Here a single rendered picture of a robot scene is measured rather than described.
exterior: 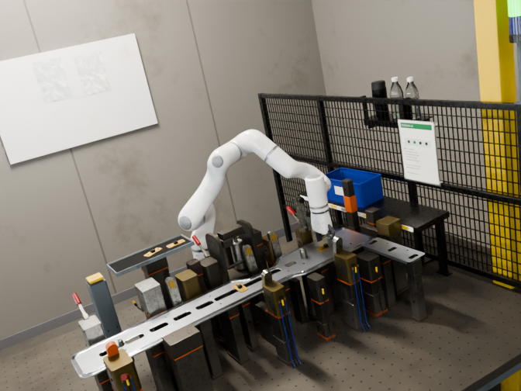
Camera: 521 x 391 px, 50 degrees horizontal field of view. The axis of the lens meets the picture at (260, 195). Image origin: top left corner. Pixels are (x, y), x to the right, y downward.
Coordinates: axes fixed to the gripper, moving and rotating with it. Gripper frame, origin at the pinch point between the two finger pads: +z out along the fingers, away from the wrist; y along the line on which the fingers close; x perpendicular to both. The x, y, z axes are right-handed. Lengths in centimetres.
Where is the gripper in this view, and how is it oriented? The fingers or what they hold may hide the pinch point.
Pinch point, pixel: (325, 240)
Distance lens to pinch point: 257.2
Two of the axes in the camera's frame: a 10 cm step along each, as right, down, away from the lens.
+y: 5.3, 1.7, -8.3
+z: 2.0, 9.3, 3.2
